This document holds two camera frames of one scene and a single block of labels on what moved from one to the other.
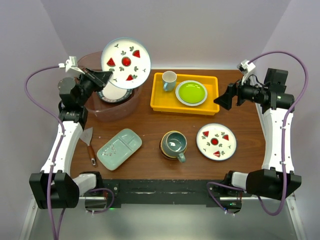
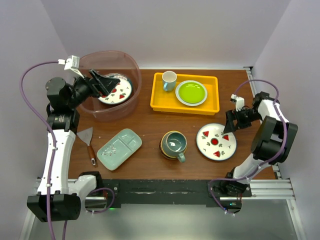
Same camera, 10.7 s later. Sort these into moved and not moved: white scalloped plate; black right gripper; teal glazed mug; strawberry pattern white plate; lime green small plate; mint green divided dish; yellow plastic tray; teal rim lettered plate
Moved: teal rim lettered plate; black right gripper; strawberry pattern white plate
Not moved: teal glazed mug; yellow plastic tray; mint green divided dish; lime green small plate; white scalloped plate
